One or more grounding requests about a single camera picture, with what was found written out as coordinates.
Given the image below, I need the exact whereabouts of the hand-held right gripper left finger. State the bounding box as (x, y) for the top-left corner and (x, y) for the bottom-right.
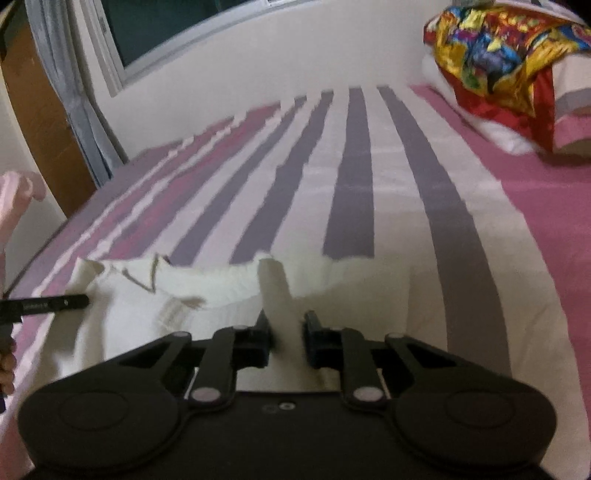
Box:
(115, 308), (275, 412)

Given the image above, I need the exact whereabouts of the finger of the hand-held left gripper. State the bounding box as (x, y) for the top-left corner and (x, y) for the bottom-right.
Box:
(0, 294), (90, 320)

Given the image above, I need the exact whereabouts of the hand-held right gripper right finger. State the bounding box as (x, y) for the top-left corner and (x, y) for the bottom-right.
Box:
(301, 309), (463, 415)

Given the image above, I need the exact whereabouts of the white long-sleeve shirt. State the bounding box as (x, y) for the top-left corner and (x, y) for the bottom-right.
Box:
(28, 251), (416, 394)

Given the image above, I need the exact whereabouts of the person's left hand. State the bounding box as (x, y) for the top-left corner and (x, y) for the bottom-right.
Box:
(0, 339), (18, 398)

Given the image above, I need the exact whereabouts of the light pink draped cloth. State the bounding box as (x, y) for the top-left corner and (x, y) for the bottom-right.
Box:
(0, 170), (48, 296)

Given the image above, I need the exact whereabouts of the striped pink bed sheet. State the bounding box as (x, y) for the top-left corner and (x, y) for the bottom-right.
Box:
(0, 84), (591, 480)

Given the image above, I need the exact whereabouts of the brown wooden door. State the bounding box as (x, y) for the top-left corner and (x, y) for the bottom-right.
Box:
(0, 0), (99, 217)

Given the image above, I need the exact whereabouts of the grey curtain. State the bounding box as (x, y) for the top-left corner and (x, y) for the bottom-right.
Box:
(23, 0), (129, 186)

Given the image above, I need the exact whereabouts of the sliding glass window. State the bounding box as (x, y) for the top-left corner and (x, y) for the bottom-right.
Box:
(81, 0), (335, 97)

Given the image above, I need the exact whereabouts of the colourful printed pillow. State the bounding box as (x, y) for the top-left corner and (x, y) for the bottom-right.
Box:
(422, 4), (591, 155)

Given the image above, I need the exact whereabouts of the pink grey striped pillow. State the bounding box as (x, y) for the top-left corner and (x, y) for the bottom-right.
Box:
(551, 54), (591, 156)

